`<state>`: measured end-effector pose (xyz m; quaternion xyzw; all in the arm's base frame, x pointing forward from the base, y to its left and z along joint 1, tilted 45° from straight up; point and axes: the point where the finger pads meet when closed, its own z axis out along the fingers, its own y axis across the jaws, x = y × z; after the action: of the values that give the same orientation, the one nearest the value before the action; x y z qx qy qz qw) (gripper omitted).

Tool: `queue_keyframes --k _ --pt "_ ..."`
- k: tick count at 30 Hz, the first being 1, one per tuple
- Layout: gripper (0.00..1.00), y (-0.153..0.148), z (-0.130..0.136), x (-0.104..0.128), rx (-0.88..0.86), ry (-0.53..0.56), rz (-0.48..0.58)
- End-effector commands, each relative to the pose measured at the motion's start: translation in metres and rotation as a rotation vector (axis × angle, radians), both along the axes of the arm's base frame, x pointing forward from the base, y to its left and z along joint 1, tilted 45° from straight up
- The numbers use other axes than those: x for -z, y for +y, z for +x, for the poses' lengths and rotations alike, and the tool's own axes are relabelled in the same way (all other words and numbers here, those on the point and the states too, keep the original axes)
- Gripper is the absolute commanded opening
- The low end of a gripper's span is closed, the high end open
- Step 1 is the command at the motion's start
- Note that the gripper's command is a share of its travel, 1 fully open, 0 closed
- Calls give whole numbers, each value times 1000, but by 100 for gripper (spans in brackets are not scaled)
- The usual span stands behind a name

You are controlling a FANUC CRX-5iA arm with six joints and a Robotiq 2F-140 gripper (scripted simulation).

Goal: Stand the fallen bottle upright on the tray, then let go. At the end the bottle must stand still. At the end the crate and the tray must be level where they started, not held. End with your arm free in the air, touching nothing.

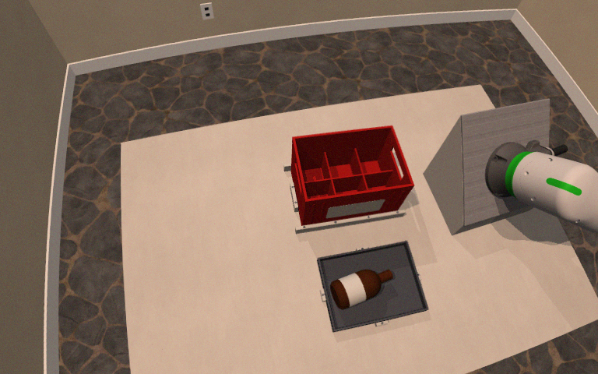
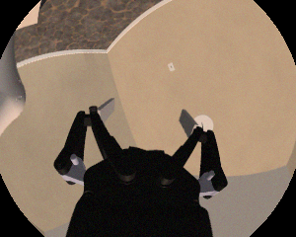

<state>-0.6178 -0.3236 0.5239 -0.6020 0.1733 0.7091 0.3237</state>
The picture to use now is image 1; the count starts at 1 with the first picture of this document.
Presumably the red divided crate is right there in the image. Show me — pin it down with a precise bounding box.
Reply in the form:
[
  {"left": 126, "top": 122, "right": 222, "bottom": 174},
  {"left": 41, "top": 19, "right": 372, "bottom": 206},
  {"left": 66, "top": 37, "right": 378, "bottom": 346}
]
[{"left": 291, "top": 125, "right": 414, "bottom": 226}]

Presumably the brown bottle with white label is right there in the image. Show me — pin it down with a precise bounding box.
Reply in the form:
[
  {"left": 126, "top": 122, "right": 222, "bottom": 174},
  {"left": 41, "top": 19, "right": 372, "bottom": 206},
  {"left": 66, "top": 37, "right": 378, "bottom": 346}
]
[{"left": 330, "top": 270, "right": 393, "bottom": 310}]

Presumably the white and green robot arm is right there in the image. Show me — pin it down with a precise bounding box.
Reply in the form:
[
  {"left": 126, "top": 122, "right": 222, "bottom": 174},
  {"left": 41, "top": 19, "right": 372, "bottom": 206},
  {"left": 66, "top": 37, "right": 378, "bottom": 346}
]
[{"left": 485, "top": 140, "right": 598, "bottom": 233}]

